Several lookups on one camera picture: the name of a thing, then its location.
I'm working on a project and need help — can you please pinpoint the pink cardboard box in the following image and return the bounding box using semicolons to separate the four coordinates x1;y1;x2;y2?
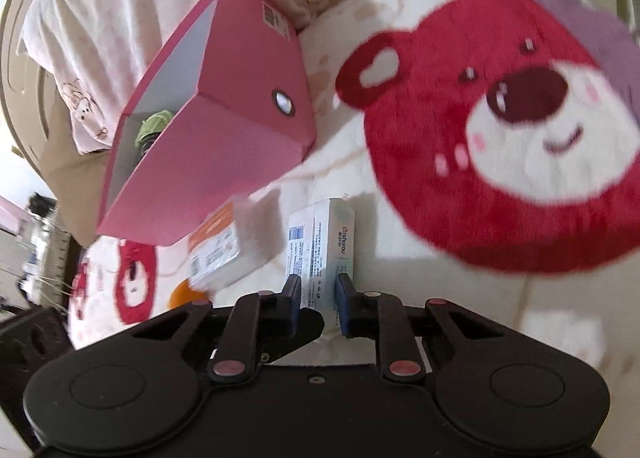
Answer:
96;0;317;246

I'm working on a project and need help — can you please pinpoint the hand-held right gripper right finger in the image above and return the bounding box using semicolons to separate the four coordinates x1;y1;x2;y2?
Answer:
334;273;566;381

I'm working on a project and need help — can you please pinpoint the red bear printed blanket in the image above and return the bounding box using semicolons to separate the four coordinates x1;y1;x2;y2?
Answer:
65;0;640;414

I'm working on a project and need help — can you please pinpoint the white and blue medicine box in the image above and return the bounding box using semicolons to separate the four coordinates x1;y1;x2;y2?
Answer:
287;198;357;319

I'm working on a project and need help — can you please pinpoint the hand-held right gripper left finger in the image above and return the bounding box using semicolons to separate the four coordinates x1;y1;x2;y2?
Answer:
75;274;304;385

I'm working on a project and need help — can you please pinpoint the green yarn ball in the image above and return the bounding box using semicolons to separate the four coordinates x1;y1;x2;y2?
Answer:
134;110;175;151

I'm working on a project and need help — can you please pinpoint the beige bed headboard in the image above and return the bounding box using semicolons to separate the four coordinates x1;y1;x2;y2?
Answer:
0;0;56;159

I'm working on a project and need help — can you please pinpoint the pink printed pillow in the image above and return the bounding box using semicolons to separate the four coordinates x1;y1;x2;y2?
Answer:
20;0;416;154

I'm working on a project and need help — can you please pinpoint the white box with orange label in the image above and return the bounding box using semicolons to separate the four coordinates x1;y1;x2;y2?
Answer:
187;195;281;291

